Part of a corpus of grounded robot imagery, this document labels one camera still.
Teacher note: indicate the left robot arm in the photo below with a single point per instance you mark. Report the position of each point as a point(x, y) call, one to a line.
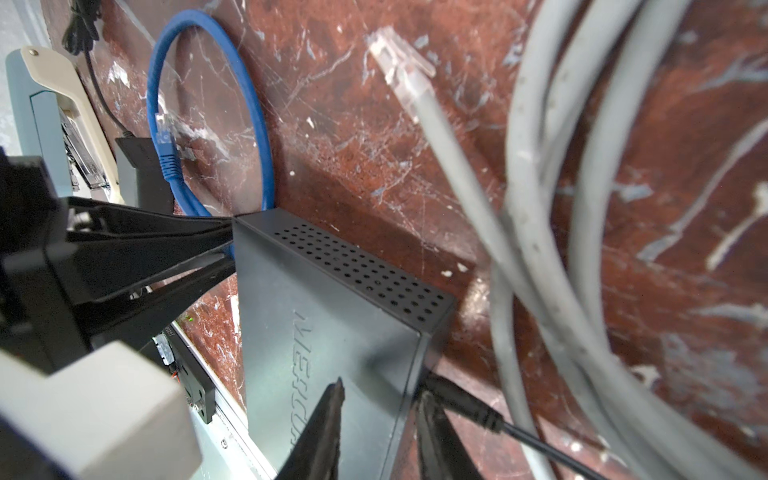
point(85, 286)

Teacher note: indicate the beige teal handheld device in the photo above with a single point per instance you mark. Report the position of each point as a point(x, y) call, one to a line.
point(55, 121)

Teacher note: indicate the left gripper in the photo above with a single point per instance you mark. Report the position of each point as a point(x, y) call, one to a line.
point(37, 320)

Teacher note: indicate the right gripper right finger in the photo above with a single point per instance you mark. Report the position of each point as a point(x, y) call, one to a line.
point(441, 453)

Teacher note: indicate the black power adapter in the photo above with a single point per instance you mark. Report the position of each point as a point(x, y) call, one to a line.
point(140, 178)
point(454, 398)

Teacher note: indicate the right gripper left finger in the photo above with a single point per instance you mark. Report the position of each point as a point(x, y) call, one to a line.
point(316, 454)

